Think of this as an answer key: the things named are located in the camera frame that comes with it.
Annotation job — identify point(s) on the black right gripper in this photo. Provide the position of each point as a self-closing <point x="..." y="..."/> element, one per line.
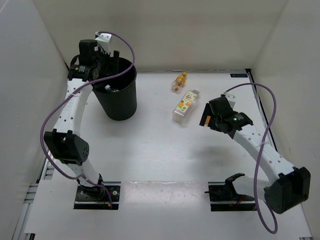
<point x="206" y="112"/>

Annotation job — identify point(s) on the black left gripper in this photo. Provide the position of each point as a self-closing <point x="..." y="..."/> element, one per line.
<point x="109" y="68"/>

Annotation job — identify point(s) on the clear bottle orange fruit label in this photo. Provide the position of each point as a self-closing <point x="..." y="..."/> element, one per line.
<point x="185" y="107"/>

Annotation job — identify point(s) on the clear bottle black label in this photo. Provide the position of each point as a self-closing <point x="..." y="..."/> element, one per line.
<point x="110" y="89"/>

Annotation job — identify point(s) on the small clear bottle yellow cap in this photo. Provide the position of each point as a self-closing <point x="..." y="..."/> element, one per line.
<point x="179" y="82"/>

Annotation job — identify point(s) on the orange juice bottle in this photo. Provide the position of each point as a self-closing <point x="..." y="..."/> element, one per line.
<point x="207" y="121"/>

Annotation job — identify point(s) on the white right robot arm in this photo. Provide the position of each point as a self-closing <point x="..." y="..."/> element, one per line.
<point x="288" y="185"/>

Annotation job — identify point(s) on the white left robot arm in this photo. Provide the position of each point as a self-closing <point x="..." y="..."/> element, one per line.
<point x="91" y="178"/>

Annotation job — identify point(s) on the black plastic waste bin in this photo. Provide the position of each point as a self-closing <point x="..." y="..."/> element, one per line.
<point x="118" y="106"/>

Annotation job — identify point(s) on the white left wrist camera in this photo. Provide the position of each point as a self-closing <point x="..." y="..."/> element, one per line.
<point x="103" y="40"/>

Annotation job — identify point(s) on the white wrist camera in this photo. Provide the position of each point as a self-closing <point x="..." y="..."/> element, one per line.
<point x="103" y="40"/>
<point x="231" y="99"/>

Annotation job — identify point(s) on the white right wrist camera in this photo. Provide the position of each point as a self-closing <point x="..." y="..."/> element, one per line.
<point x="231" y="99"/>

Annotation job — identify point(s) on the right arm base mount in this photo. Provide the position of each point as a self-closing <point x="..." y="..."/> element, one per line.
<point x="223" y="196"/>

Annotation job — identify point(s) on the aluminium frame rail left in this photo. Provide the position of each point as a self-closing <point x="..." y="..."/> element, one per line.
<point x="60" y="143"/>

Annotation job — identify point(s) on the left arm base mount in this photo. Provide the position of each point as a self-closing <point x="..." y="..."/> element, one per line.
<point x="97" y="198"/>

